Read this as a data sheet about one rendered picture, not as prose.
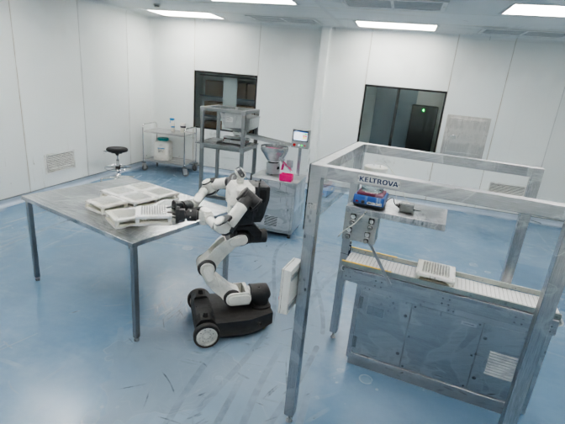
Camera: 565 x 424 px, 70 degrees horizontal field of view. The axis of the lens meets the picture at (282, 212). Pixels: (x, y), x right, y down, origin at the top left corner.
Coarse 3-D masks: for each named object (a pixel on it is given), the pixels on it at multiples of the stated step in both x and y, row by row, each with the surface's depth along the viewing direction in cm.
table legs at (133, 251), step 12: (36, 252) 371; (132, 252) 285; (36, 264) 374; (132, 264) 288; (228, 264) 384; (36, 276) 377; (132, 276) 291; (132, 288) 294; (132, 300) 298; (132, 312) 302
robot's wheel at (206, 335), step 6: (204, 324) 304; (210, 324) 305; (198, 330) 301; (204, 330) 305; (210, 330) 306; (216, 330) 306; (198, 336) 305; (204, 336) 307; (210, 336) 308; (216, 336) 307; (198, 342) 305; (204, 342) 308; (210, 342) 309; (216, 342) 309
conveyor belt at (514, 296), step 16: (352, 256) 297; (368, 256) 300; (400, 272) 279; (432, 288) 262; (464, 288) 264; (480, 288) 266; (496, 288) 268; (496, 304) 249; (528, 304) 251; (560, 320) 237
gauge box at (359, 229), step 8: (360, 216) 263; (368, 216) 261; (344, 224) 269; (360, 224) 265; (368, 224) 262; (376, 224) 260; (344, 232) 271; (352, 232) 268; (360, 232) 266; (376, 232) 265; (352, 240) 270; (360, 240) 268; (368, 240) 265; (376, 240) 271
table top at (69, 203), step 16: (48, 192) 369; (64, 192) 373; (80, 192) 377; (96, 192) 381; (48, 208) 332; (64, 208) 333; (80, 208) 336; (224, 208) 369; (80, 224) 310; (96, 224) 307; (176, 224) 321; (192, 224) 325; (128, 240) 284; (144, 240) 287
